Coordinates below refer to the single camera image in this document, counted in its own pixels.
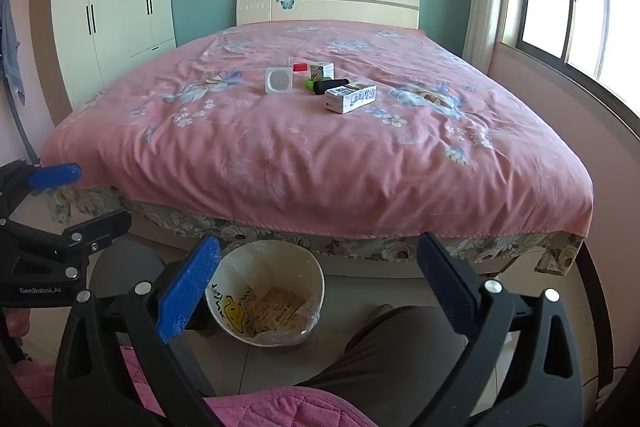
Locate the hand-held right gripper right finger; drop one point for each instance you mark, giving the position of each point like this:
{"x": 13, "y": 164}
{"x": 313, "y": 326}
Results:
{"x": 445, "y": 282}

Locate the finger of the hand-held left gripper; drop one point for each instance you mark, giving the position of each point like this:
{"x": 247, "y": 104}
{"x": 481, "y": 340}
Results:
{"x": 95, "y": 227}
{"x": 52, "y": 177}

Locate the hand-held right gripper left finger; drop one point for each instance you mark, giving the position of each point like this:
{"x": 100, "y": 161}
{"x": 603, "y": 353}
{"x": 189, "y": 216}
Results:
{"x": 190, "y": 287}

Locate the white trash bin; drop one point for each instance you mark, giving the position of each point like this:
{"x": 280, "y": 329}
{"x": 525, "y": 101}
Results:
{"x": 222, "y": 302}

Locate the green block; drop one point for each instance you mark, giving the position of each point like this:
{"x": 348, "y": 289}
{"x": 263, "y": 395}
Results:
{"x": 310, "y": 85}

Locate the red block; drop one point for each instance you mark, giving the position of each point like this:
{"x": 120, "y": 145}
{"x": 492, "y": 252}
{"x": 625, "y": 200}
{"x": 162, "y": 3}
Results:
{"x": 300, "y": 67}

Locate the person's left hand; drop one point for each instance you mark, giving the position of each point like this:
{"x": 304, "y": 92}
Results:
{"x": 16, "y": 322}

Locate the brown paper wrapper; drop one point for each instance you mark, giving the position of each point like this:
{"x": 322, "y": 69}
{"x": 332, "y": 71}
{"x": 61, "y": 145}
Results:
{"x": 275, "y": 307}

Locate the person's grey trouser leg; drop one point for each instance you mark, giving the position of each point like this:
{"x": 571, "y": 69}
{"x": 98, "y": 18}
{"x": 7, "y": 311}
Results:
{"x": 400, "y": 357}

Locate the brown floral bed sheet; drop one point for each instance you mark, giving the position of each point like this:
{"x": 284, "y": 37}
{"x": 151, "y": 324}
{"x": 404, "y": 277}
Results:
{"x": 350, "y": 247}

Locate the blue hanging cloth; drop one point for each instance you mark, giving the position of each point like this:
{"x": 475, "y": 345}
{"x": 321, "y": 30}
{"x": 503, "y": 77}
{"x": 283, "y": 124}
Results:
{"x": 11, "y": 52}

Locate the pink quilted cloth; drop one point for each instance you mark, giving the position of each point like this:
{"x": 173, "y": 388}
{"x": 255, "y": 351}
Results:
{"x": 280, "y": 409}

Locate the pink floral blanket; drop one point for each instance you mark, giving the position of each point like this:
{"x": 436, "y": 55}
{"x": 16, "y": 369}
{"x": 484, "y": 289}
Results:
{"x": 300, "y": 157}

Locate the white wardrobe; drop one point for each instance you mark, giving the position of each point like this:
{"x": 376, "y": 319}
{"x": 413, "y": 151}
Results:
{"x": 110, "y": 7}

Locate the long white carton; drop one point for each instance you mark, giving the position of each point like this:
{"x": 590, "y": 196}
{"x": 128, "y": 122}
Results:
{"x": 350, "y": 99}

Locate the white square plastic container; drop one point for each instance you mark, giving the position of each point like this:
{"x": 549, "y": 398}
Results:
{"x": 278, "y": 81}

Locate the black cylinder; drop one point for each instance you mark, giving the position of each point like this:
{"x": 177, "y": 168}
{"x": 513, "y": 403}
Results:
{"x": 330, "y": 86}

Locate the small white box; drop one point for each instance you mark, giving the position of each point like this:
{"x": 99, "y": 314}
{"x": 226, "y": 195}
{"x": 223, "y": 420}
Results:
{"x": 321, "y": 70}

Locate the clear plastic wrapper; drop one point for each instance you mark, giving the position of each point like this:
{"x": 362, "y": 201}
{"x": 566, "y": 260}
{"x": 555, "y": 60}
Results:
{"x": 296, "y": 58}

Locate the beige bed headboard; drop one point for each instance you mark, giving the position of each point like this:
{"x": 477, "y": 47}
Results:
{"x": 340, "y": 7}

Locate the window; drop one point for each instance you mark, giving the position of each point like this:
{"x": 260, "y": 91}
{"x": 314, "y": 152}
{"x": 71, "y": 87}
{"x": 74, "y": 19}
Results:
{"x": 590, "y": 7}

